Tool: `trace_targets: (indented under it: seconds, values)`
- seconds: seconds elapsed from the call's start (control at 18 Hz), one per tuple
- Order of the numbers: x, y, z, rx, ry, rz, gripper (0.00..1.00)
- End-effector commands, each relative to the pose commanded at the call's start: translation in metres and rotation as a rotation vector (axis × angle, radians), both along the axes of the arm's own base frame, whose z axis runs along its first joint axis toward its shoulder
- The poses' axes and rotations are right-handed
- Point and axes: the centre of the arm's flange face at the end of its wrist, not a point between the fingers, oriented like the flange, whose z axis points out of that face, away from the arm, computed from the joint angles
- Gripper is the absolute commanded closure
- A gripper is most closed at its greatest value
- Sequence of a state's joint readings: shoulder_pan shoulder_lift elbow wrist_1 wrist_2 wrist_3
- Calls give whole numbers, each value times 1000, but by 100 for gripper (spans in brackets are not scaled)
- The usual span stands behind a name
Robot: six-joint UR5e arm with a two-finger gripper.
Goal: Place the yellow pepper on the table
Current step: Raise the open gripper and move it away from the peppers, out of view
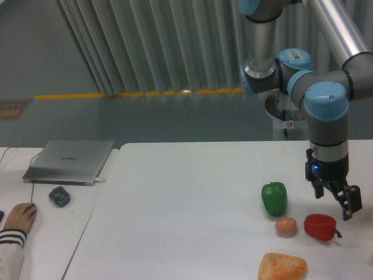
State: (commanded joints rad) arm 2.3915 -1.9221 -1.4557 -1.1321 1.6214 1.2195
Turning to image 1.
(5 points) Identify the red bell pepper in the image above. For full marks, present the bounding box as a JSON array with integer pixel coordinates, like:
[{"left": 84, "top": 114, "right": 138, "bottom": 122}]
[{"left": 304, "top": 213, "right": 342, "bottom": 242}]

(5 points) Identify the small black tray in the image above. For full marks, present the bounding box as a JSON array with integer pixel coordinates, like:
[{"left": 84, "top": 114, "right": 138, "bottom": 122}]
[{"left": 48, "top": 186, "right": 71, "bottom": 208}]

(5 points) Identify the dark keyboard edge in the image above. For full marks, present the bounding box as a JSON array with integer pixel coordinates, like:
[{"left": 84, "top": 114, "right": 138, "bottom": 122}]
[{"left": 0, "top": 211, "right": 5, "bottom": 223}]

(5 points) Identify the brown egg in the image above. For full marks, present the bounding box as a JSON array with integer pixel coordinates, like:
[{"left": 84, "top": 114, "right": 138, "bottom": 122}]
[{"left": 275, "top": 217, "right": 297, "bottom": 236}]

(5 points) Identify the orange bread piece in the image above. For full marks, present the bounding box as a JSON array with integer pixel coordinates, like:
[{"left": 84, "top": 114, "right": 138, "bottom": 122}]
[{"left": 258, "top": 253, "right": 308, "bottom": 279}]

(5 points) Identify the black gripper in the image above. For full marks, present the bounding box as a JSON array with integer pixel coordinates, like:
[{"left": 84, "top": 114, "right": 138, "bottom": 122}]
[{"left": 305, "top": 148, "right": 363, "bottom": 221}]

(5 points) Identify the green bell pepper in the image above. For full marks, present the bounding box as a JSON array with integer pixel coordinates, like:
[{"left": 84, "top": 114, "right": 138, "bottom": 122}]
[{"left": 261, "top": 182, "right": 287, "bottom": 217}]

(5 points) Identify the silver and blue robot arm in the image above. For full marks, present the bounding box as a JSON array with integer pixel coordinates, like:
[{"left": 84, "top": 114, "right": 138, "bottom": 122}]
[{"left": 238, "top": 1, "right": 372, "bottom": 220}]

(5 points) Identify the white striped sleeve forearm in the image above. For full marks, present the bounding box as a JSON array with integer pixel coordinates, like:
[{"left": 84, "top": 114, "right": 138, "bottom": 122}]
[{"left": 1, "top": 229, "right": 27, "bottom": 279}]

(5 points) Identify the silver closed laptop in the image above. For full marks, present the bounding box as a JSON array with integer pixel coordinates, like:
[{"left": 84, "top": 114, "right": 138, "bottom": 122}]
[{"left": 23, "top": 140, "right": 114, "bottom": 186}]

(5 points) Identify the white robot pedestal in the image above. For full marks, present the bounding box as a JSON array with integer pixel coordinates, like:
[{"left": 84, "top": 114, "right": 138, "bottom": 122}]
[{"left": 265, "top": 89, "right": 308, "bottom": 141}]

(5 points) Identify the thin black laptop cable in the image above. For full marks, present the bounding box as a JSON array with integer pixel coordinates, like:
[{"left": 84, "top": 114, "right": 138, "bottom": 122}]
[{"left": 0, "top": 146, "right": 44, "bottom": 163}]

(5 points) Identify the grey pleated curtain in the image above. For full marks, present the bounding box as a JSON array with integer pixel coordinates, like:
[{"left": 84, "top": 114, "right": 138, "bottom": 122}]
[{"left": 61, "top": 1, "right": 372, "bottom": 100}]

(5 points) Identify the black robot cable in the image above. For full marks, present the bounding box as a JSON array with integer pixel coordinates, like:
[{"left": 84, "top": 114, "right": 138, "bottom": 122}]
[{"left": 281, "top": 108, "right": 289, "bottom": 139}]

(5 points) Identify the person's hand on mouse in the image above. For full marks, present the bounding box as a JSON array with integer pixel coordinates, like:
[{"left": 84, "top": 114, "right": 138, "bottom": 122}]
[{"left": 3, "top": 203, "right": 37, "bottom": 235}]

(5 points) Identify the white usb plug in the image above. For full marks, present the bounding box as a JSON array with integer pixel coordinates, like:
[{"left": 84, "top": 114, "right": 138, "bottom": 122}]
[{"left": 94, "top": 178, "right": 107, "bottom": 183}]

